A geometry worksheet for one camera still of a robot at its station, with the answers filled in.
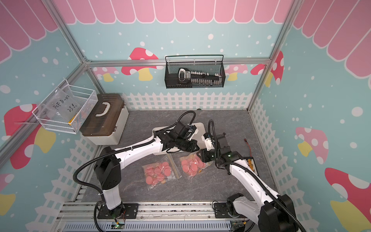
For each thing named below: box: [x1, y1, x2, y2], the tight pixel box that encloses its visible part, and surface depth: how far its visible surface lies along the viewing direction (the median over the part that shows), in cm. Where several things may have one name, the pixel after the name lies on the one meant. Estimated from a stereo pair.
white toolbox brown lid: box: [79, 93, 129, 145], surface depth 96 cm
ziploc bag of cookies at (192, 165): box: [179, 152, 214, 178], surface depth 87 cm
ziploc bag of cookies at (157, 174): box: [142, 153, 182, 191], surface depth 87 cm
